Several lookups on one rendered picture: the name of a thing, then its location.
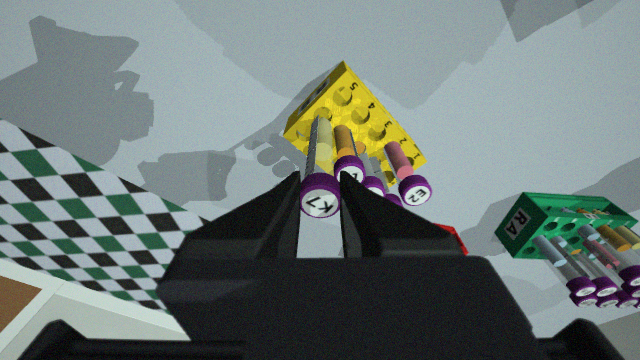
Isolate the green tube rack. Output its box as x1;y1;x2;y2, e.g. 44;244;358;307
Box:
494;192;638;259

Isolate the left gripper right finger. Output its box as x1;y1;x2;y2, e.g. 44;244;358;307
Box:
339;171;466;257

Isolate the yellow tube rack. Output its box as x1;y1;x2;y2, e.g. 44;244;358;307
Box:
283;61;427;187

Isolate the red tube rack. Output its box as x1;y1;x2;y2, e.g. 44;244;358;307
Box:
434;223;467;255

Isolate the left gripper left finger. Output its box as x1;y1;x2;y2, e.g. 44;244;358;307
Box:
171;171;301;261

